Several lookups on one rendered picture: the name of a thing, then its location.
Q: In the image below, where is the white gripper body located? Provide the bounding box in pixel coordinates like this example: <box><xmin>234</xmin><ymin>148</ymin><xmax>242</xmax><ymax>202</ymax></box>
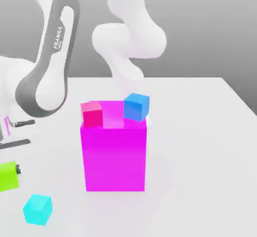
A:
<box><xmin>0</xmin><ymin>136</ymin><xmax>33</xmax><ymax>161</ymax></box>

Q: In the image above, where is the large magenta box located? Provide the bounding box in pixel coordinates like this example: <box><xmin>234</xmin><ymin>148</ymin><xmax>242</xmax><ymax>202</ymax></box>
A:
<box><xmin>80</xmin><ymin>100</ymin><xmax>148</xmax><ymax>192</ymax></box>

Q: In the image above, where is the small red cube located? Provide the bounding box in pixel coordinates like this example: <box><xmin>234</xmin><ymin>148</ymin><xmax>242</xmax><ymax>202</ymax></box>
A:
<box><xmin>80</xmin><ymin>101</ymin><xmax>103</xmax><ymax>129</ymax></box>

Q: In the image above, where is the small cyan cube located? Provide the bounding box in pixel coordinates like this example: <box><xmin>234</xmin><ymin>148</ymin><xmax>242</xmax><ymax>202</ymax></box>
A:
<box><xmin>23</xmin><ymin>194</ymin><xmax>53</xmax><ymax>226</ymax></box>

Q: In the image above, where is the small green cube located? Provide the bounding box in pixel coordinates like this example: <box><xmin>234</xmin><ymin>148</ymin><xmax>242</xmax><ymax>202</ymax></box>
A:
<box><xmin>0</xmin><ymin>161</ymin><xmax>20</xmax><ymax>193</ymax></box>

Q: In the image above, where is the small blue cube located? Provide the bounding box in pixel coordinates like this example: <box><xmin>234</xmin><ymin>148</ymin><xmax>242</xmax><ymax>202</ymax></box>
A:
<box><xmin>123</xmin><ymin>92</ymin><xmax>151</xmax><ymax>123</ymax></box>

